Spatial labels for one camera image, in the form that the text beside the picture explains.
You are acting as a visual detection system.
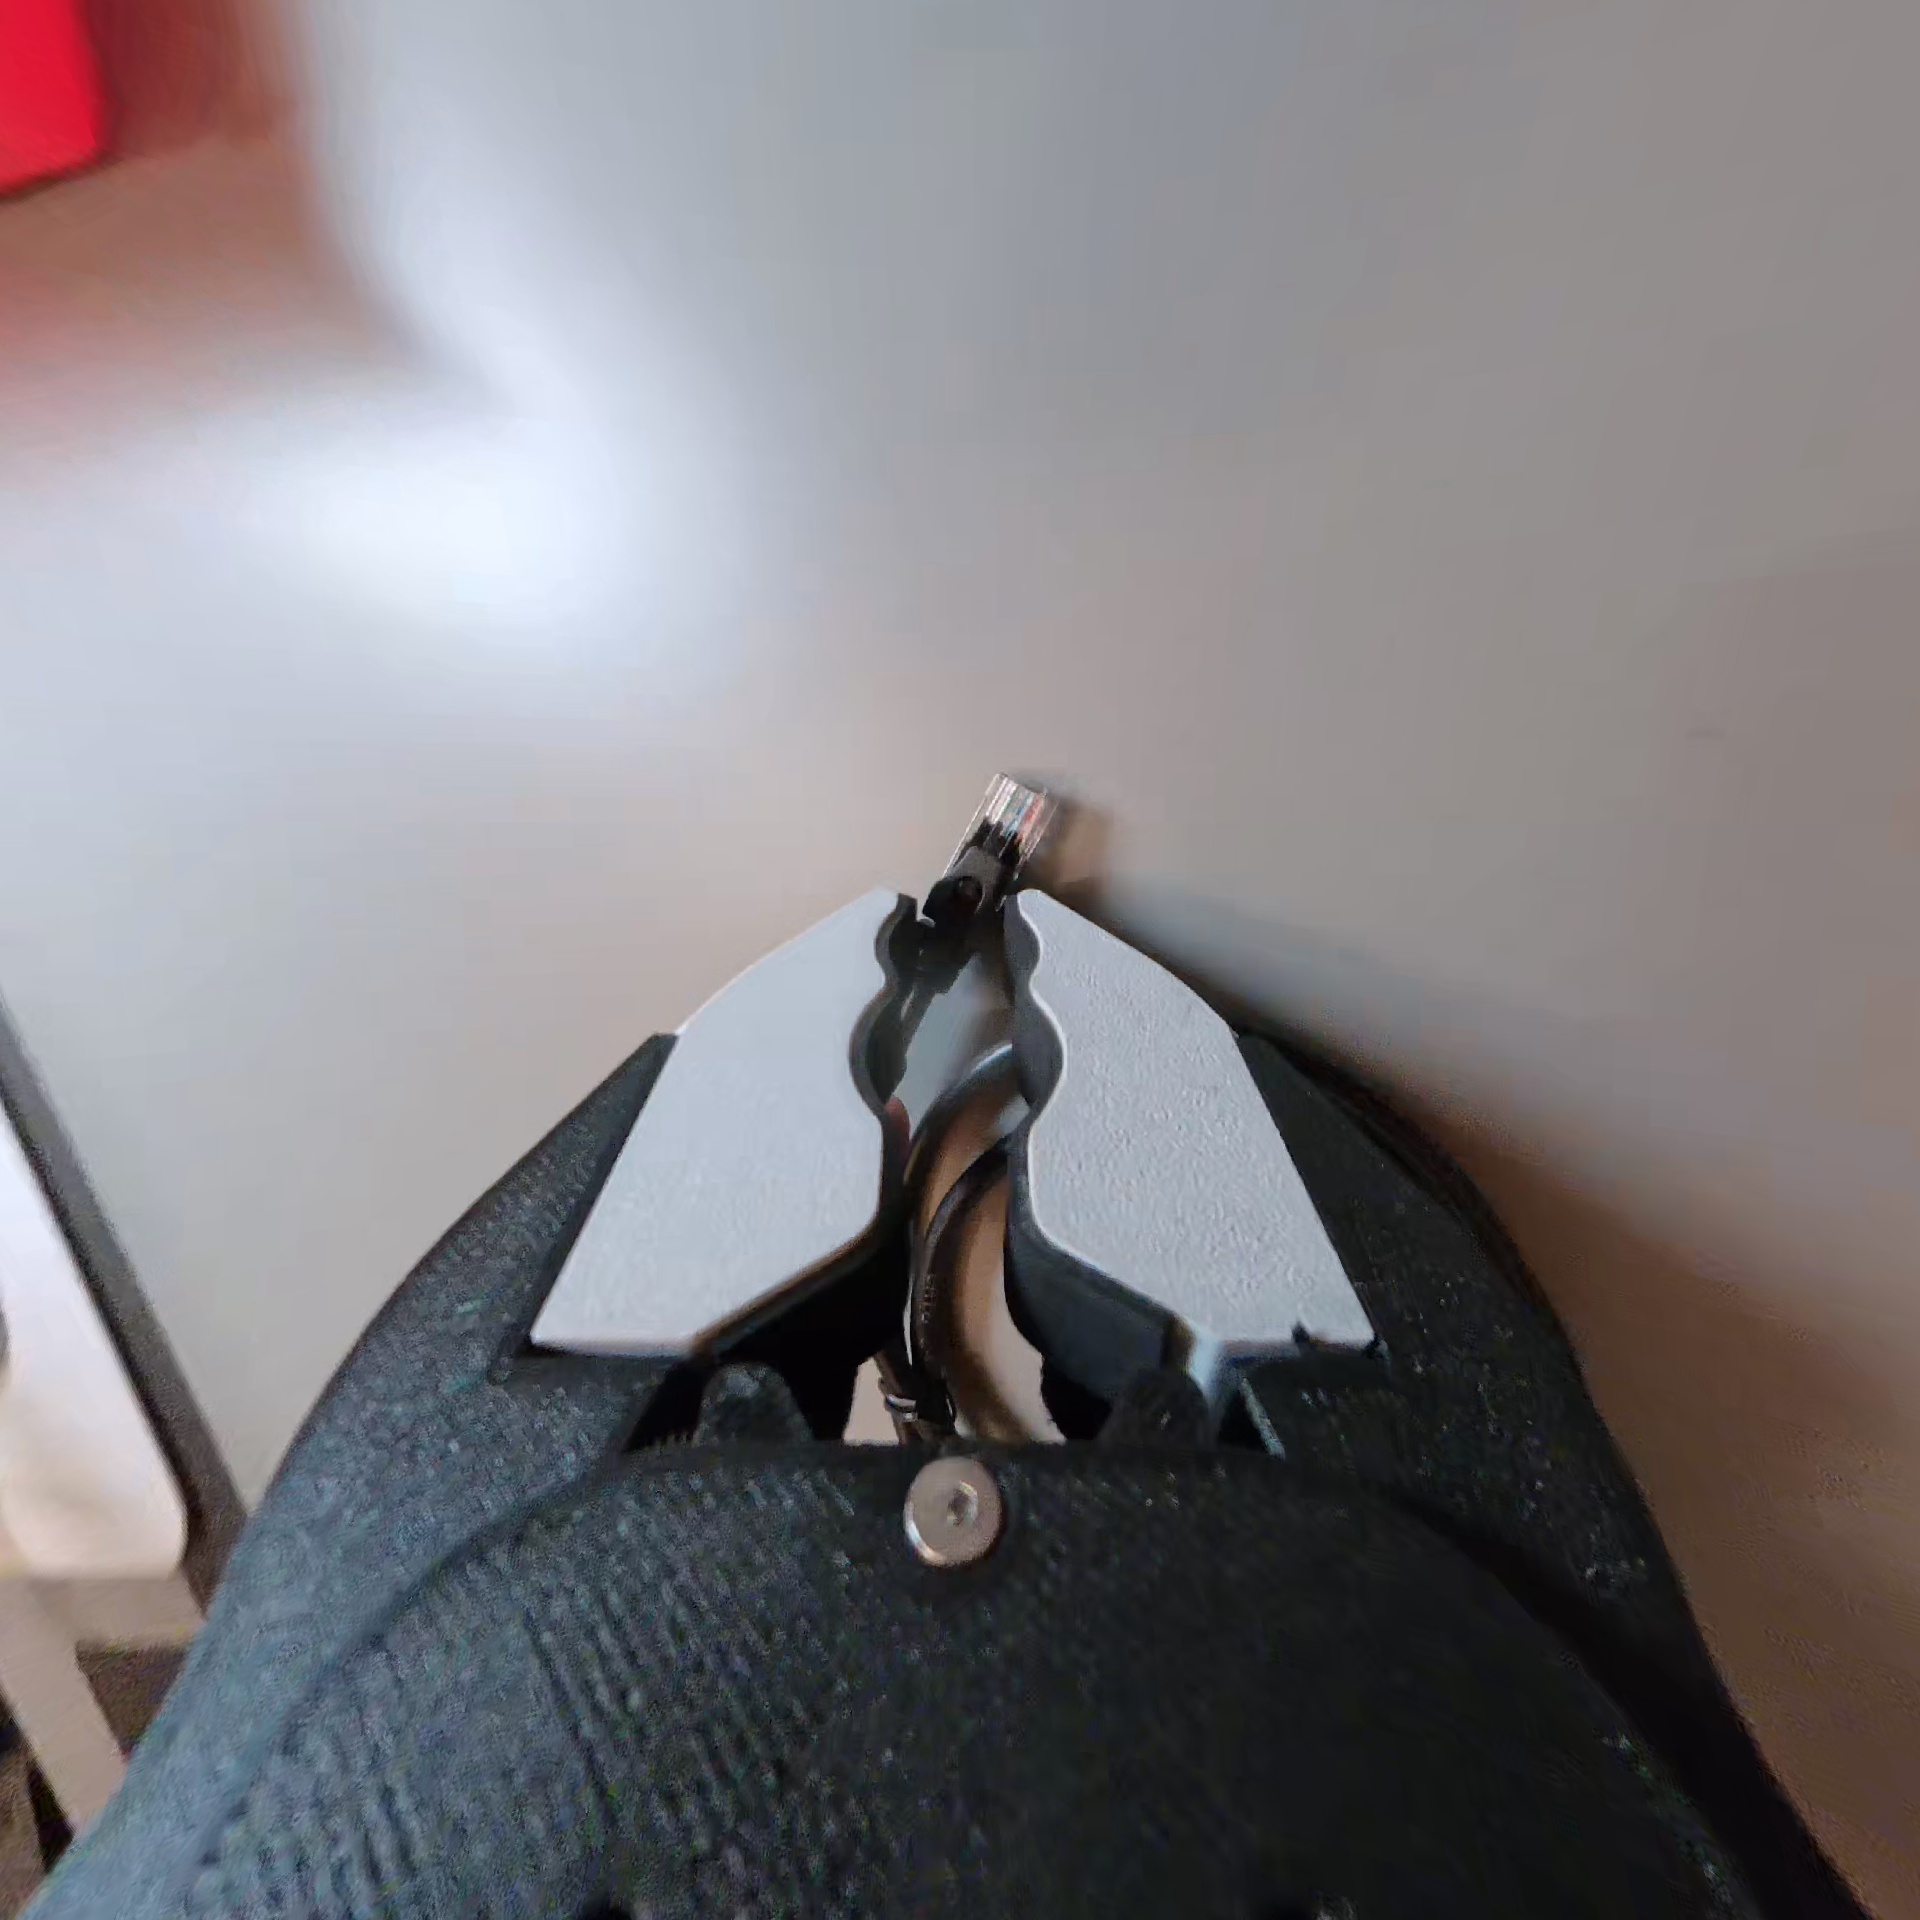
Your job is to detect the red plastic box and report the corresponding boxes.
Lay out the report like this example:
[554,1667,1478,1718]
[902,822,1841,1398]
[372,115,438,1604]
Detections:
[0,0,107,196]

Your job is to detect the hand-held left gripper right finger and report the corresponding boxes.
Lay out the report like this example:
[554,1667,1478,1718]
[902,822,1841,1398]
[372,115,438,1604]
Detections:
[998,887,1376,1426]

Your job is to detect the white rounded panel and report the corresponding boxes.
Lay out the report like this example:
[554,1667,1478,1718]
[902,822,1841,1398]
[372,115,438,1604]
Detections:
[0,1118,190,1578]

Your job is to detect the black ethernet cable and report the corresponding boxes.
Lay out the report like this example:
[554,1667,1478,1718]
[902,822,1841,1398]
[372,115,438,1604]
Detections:
[879,773,1067,1443]

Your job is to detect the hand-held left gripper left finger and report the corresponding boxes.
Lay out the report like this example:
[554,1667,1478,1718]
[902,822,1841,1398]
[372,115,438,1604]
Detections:
[528,884,921,1443]

